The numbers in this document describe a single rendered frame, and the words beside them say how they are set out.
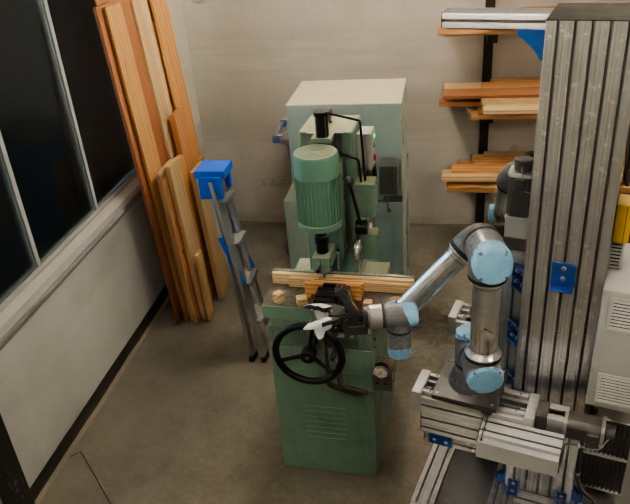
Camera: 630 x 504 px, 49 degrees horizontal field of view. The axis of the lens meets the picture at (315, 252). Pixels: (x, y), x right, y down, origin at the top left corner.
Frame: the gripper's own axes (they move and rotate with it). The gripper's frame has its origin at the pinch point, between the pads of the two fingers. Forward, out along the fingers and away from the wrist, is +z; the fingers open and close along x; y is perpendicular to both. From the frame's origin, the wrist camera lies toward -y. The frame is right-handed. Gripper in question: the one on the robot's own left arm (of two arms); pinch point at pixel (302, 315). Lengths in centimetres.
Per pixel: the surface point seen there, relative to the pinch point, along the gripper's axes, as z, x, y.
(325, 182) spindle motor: -10, 59, -26
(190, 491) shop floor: 61, 63, 116
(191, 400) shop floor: 70, 125, 108
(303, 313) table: 2, 59, 28
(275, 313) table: 14, 62, 29
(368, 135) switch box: -29, 88, -36
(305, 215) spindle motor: -2, 61, -12
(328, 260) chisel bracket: -9, 66, 9
